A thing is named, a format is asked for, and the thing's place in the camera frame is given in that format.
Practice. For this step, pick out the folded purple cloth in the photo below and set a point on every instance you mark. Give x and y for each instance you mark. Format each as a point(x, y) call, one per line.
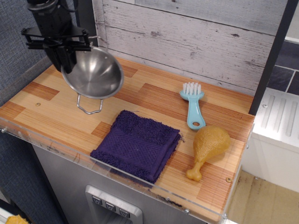
point(139, 146)

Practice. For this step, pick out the clear acrylic edge guard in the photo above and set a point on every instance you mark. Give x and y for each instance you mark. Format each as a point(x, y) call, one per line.
point(93, 163)

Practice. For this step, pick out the yellow toy at corner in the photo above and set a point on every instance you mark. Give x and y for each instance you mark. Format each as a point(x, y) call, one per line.
point(16, 220)

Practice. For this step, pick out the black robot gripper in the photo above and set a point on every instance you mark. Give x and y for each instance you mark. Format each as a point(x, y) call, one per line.
point(55, 28)

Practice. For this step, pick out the steel pan with wire handles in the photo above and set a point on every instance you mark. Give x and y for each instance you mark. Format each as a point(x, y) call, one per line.
point(97, 75)

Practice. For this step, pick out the white toy sink unit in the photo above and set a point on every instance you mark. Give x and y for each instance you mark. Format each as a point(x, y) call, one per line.
point(272, 151)

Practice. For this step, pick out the black right frame post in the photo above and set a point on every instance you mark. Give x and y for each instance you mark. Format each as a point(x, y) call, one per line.
point(273, 55)

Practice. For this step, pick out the grey toy fridge front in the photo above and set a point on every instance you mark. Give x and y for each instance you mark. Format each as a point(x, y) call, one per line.
point(105, 198)

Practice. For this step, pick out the light blue dish brush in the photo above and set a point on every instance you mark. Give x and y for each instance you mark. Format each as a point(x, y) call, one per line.
point(192, 93)

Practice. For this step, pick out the yellow toy chicken drumstick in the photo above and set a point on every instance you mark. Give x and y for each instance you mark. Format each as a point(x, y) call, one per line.
point(209, 141)

